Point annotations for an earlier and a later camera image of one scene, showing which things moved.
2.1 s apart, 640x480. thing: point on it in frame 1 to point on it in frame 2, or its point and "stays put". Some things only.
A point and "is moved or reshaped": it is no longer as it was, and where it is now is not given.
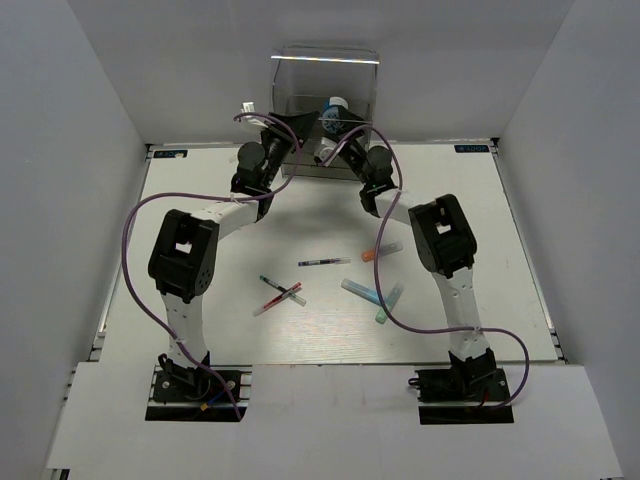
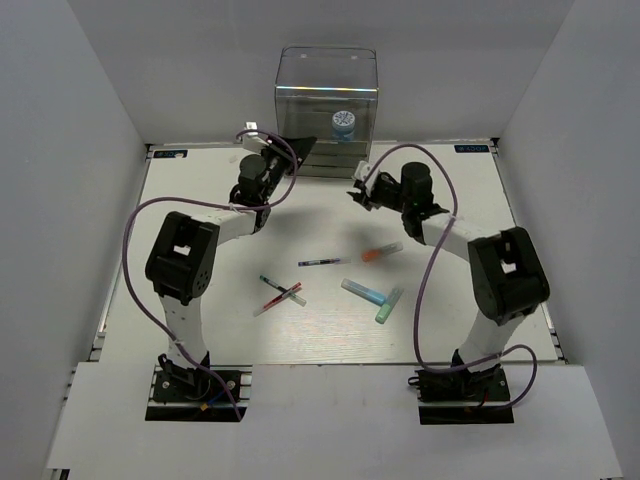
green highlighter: x=389 y=303 stays put
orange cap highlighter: x=369 y=255 stays put
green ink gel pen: x=287 y=292 stays put
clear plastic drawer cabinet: x=304 y=76 stays put
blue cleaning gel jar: x=331 y=110 is moved or reshaped
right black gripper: x=347 y=127 to x=364 y=199
